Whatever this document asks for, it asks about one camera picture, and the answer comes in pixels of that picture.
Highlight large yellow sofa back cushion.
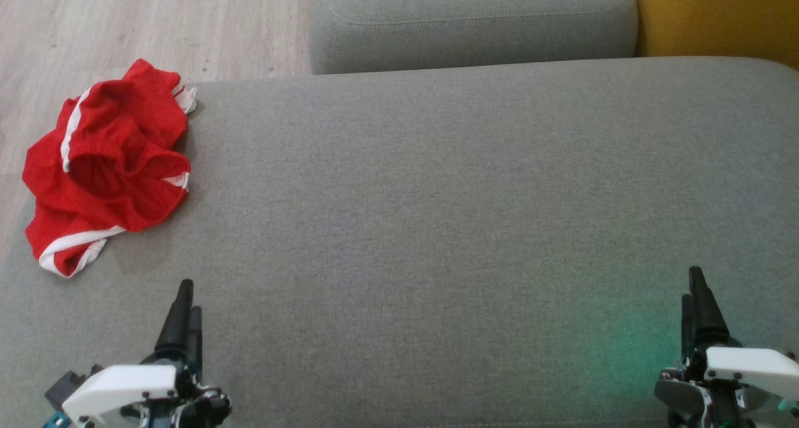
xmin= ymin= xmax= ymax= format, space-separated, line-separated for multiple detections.
xmin=630 ymin=0 xmax=799 ymax=72

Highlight red Bulls 23 jersey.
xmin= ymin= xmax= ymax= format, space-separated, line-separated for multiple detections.
xmin=122 ymin=58 xmax=198 ymax=115

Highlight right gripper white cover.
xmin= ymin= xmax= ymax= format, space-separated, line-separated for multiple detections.
xmin=654 ymin=266 xmax=799 ymax=428

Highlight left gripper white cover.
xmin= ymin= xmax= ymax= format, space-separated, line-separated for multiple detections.
xmin=61 ymin=280 xmax=232 ymax=428

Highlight large grey sofa ottoman cushion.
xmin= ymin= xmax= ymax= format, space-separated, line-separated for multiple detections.
xmin=0 ymin=57 xmax=799 ymax=428

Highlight red shorts with white stripes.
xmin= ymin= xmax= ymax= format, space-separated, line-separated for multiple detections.
xmin=22 ymin=82 xmax=192 ymax=278

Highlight grey sofa seat cushion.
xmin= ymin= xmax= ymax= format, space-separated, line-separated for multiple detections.
xmin=309 ymin=0 xmax=639 ymax=75

